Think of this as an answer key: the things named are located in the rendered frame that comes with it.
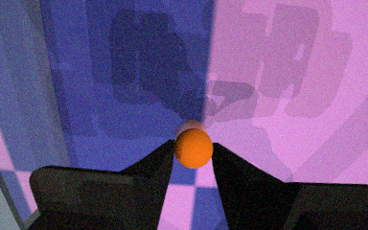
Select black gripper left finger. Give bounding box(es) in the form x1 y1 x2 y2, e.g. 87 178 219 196
29 139 174 230

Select low clear corner walls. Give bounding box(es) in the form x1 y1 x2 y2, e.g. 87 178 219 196
0 0 71 229

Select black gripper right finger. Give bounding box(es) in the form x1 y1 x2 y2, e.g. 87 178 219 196
212 143 368 230

